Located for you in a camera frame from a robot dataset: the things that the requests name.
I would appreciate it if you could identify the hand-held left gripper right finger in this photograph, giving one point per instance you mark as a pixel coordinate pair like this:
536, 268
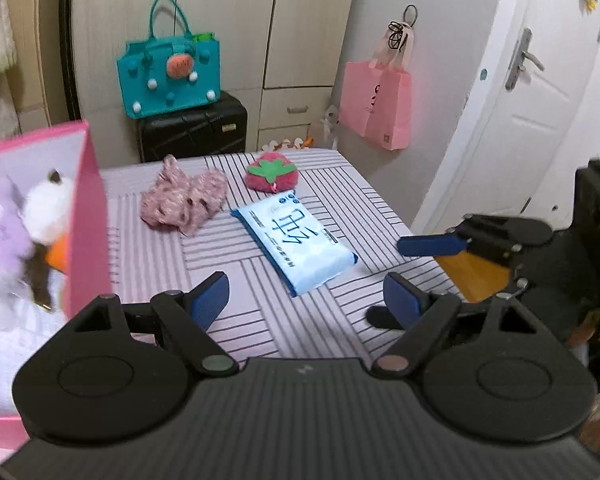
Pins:
402, 301

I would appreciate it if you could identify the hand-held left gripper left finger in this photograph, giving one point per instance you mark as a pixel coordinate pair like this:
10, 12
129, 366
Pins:
212, 301

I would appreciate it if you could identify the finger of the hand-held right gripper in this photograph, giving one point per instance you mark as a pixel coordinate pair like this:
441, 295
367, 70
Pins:
380, 317
430, 245

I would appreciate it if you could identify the pink storage box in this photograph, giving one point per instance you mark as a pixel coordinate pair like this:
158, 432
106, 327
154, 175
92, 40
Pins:
87, 220

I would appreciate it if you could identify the purple plush toy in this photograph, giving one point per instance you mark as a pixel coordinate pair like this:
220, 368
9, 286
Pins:
0, 245

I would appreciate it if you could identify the striped pink bed sheet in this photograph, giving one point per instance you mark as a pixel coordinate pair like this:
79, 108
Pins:
155, 270

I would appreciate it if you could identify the pink floral cloth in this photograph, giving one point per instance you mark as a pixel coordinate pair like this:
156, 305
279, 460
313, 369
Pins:
180, 205

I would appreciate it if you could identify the blue wet wipes packet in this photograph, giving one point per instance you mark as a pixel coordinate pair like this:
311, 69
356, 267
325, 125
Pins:
300, 240

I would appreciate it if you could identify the strawberry plush toy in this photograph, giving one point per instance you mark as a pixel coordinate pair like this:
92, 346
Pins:
272, 180

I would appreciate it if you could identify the white door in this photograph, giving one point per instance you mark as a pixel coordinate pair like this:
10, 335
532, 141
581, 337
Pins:
545, 125

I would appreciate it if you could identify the pink paper bag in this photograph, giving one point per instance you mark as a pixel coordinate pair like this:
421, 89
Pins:
375, 105

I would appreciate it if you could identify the black suitcase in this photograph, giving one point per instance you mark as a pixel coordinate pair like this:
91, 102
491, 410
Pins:
190, 130

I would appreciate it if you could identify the teal felt handbag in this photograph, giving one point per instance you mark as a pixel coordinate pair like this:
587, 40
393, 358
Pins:
155, 90

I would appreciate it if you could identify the beige wardrobe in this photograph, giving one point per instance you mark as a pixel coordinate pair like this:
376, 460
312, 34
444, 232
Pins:
240, 20

